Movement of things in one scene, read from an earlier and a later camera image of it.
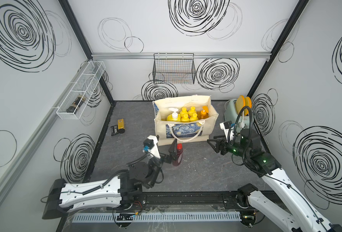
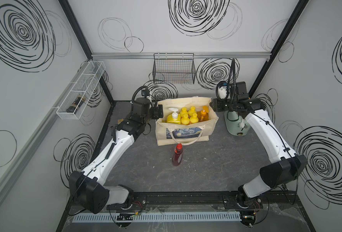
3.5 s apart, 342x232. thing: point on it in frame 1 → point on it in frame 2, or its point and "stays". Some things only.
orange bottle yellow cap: [192, 111] stays
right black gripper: [218, 146] → [216, 102]
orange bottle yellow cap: [185, 119] stays
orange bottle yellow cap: [194, 117] stays
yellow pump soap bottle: [175, 116] stays
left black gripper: [166, 158] → [155, 114]
